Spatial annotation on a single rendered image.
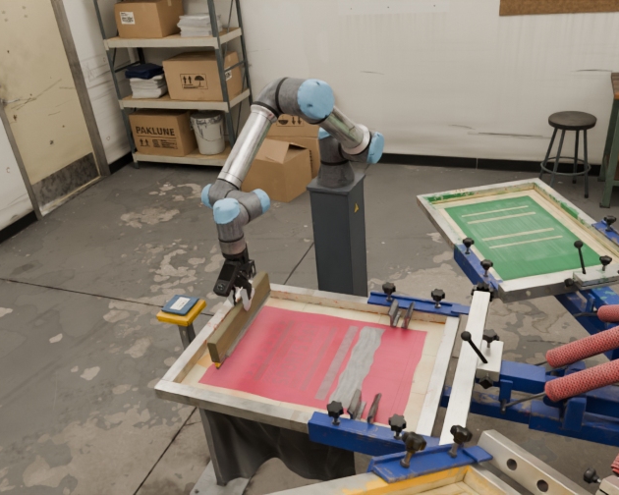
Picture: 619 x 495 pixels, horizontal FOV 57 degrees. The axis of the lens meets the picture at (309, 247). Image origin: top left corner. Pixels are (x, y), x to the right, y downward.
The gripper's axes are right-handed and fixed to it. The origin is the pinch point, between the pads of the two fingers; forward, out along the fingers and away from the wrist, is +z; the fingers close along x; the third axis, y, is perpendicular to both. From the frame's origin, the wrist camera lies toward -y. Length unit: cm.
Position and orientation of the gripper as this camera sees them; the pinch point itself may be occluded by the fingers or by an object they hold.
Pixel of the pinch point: (240, 307)
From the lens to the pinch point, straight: 181.6
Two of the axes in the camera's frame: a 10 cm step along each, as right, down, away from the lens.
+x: -9.3, -1.1, 3.5
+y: 3.5, -5.0, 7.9
